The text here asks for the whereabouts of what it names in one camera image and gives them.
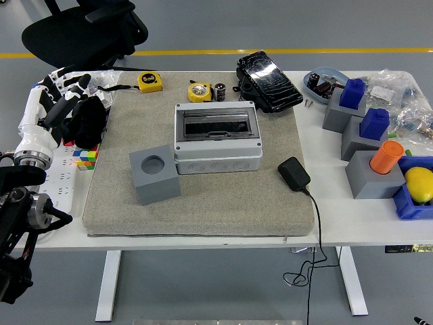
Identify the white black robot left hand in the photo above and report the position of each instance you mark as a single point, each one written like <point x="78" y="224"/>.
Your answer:
<point x="34" y="135"/>

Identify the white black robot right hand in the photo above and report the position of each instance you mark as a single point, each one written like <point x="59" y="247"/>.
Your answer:
<point x="423" y="321"/>

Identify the smoky transparent box lid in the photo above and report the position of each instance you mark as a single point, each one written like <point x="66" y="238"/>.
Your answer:
<point x="220" y="125"/>

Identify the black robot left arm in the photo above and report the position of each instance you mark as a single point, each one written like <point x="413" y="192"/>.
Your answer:
<point x="13" y="216"/>

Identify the orange cylinder battery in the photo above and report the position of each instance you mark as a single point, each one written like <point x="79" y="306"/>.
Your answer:
<point x="385" y="159"/>

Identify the grey plastic electrical box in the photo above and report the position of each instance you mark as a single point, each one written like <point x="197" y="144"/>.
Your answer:
<point x="216" y="159"/>

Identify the white power strip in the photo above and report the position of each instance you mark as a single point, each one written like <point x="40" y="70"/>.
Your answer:
<point x="64" y="179"/>

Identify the black cloth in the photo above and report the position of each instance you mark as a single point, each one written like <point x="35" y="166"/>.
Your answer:
<point x="88" y="125"/>

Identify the small multicolour puzzle cube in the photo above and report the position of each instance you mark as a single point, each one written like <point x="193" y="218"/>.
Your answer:
<point x="86" y="159"/>

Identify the black table control panel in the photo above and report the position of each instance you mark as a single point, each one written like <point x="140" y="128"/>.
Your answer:
<point x="395" y="249"/>

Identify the white table leg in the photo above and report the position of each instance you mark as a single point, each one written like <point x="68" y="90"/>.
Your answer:
<point x="108" y="287"/>
<point x="352" y="287"/>

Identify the white purple packet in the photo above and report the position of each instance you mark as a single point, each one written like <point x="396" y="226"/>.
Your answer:
<point x="106" y="100"/>

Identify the clear bag of packets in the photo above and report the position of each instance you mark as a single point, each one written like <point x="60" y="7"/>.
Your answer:
<point x="105" y="78"/>

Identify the black office chair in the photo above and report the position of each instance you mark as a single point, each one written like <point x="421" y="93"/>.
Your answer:
<point x="67" y="34"/>

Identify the blue plastic bin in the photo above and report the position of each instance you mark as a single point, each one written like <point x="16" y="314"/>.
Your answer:
<point x="409" y="206"/>

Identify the square yellow tape measure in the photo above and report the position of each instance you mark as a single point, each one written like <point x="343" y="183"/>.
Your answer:
<point x="149" y="83"/>

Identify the grey holder block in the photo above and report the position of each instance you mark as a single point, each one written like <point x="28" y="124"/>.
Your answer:
<point x="155" y="189"/>
<point x="352" y="142"/>
<point x="365" y="183"/>
<point x="335" y="115"/>

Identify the yellow lemon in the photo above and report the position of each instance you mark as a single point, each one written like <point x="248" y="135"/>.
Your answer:
<point x="419" y="184"/>

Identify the black power adapter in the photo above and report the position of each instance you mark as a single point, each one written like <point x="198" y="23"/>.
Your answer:
<point x="293" y="172"/>

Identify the clear bag of components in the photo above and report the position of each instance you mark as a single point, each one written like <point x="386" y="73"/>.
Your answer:
<point x="389" y="91"/>
<point x="417" y="122"/>

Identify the grey-brown mat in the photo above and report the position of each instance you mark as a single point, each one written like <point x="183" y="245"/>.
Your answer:
<point x="220" y="210"/>

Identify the blue bottle-shaped block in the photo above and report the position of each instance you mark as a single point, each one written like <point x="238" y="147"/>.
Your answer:
<point x="373" y="125"/>
<point x="352" y="94"/>

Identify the black cracked-screen tablet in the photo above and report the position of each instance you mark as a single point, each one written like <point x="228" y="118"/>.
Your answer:
<point x="269" y="81"/>

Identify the brown electronic component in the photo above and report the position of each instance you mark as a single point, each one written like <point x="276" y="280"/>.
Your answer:
<point x="324" y="88"/>

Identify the silvery metal part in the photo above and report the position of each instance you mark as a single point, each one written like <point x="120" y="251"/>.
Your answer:
<point x="333" y="80"/>

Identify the blue-grey oval dish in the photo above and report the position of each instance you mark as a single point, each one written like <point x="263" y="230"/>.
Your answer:
<point x="324" y="71"/>

